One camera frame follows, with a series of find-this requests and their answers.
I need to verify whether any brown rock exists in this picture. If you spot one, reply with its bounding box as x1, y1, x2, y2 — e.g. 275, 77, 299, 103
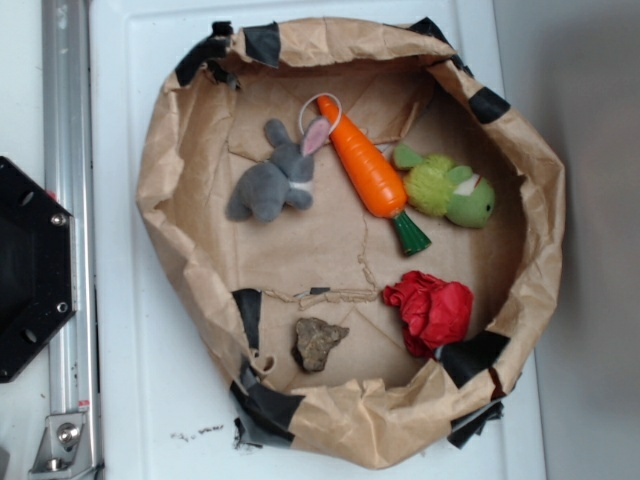
292, 317, 350, 373

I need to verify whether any brown paper bag basin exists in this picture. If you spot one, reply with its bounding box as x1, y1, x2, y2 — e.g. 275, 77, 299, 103
136, 18, 566, 469

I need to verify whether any grey plush bunny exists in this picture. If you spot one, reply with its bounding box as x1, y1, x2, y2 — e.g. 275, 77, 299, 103
225, 116, 331, 223

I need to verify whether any orange toy carrot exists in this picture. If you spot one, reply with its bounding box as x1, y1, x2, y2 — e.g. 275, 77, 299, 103
305, 93, 431, 256

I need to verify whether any green plush toy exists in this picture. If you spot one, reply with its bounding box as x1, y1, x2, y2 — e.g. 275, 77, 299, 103
393, 144, 496, 229

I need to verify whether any red crumpled paper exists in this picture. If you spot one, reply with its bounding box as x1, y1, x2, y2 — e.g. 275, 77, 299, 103
382, 270, 474, 358

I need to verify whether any white tray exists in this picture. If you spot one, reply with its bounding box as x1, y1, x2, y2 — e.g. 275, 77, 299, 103
89, 1, 546, 479

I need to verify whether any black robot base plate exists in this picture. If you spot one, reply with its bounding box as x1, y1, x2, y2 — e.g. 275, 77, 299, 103
1, 157, 75, 384

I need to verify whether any aluminium rail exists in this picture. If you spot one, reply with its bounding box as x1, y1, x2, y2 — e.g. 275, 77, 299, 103
41, 1, 105, 479

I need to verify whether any metal corner bracket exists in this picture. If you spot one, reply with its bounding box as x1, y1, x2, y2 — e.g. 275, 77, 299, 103
28, 412, 93, 479

